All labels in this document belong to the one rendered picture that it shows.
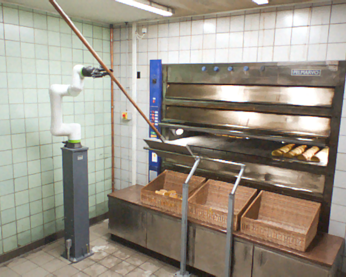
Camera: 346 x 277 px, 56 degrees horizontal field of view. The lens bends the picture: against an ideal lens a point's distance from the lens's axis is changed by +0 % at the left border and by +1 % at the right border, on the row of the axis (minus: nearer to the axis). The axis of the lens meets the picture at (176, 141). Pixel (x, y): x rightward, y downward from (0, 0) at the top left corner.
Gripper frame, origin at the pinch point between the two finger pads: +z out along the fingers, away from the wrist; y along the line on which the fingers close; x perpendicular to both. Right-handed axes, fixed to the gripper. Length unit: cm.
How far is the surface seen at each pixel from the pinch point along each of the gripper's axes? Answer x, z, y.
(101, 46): -59, -123, -97
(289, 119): -116, 112, -52
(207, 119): -121, 26, -45
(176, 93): -105, -17, -66
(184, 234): -145, 39, 74
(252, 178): -154, 82, -3
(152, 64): -83, -51, -89
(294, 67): -85, 112, -87
